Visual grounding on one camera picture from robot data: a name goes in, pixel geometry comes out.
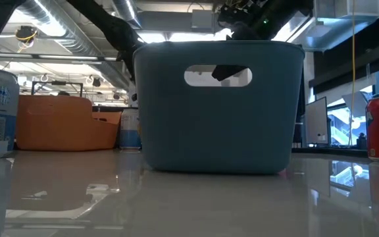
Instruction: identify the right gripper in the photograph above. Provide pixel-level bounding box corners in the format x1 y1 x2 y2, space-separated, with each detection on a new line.
211 0 276 82

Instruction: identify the teal plastic bin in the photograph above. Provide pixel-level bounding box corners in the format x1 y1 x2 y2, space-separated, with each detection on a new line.
132 39 306 175

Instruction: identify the grey ceiling box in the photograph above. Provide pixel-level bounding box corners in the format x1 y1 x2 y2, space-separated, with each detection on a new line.
191 9 216 33

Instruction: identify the white board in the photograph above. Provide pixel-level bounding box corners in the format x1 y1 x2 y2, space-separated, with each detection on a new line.
303 96 329 146

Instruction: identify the orange plastic bin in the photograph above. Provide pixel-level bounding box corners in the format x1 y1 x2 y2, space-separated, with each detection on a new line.
14 94 123 152

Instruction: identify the small silver round duct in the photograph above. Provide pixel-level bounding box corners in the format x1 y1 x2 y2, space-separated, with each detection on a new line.
110 0 143 30

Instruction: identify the rectangular metal duct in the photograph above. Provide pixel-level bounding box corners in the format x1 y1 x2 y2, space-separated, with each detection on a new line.
294 0 379 53

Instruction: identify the yellow hanging cable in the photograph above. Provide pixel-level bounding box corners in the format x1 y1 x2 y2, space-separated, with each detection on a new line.
349 0 357 147

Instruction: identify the black yellow cable reel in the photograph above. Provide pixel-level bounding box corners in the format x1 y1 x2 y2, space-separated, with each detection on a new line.
14 25 39 53

